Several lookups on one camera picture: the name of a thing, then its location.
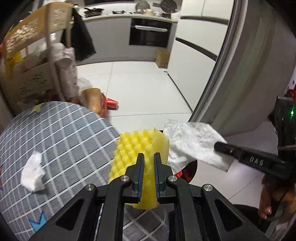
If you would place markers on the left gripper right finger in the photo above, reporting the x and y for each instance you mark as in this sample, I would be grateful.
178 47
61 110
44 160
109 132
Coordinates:
201 213

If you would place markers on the white tissue sheet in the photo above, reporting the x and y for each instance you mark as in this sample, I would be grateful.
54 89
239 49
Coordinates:
194 141

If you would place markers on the person right hand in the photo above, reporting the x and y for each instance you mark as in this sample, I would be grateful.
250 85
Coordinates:
277 191

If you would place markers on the grey checked tablecloth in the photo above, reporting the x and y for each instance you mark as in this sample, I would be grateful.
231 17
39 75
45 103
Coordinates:
78 148

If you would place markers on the black tracker device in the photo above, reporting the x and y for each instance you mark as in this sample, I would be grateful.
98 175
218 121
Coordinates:
283 119

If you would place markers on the built-in black oven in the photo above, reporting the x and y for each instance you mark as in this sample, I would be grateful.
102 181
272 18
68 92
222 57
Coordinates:
147 32

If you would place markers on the red plastic basket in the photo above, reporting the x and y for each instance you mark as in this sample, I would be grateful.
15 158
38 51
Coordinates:
103 106

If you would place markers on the sliding door frame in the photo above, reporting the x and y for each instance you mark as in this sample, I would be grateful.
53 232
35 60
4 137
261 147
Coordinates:
255 65

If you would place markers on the black wok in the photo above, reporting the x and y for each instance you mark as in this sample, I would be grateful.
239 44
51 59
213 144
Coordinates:
93 12

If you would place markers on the red plastic bag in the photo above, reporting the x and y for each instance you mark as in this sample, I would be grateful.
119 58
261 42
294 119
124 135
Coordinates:
185 172

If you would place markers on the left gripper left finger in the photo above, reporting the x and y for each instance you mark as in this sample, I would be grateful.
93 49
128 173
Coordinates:
96 213

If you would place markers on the cardboard box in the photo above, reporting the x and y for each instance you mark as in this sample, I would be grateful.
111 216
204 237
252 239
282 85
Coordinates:
162 58

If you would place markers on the white refrigerator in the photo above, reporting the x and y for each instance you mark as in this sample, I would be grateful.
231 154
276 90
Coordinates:
199 37

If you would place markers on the pink patterned bag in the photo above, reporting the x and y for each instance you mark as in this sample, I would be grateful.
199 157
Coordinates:
65 63

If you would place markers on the crumpled white tissue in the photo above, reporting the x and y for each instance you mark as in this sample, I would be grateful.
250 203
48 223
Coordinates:
32 173

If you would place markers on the black trash bin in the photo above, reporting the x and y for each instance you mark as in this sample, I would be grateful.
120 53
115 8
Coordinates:
189 171

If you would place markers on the red drink can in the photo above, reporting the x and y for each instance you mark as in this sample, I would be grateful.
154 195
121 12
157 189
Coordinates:
111 104

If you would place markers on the black hanging cloth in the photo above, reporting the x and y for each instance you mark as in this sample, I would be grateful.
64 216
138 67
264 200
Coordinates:
81 40

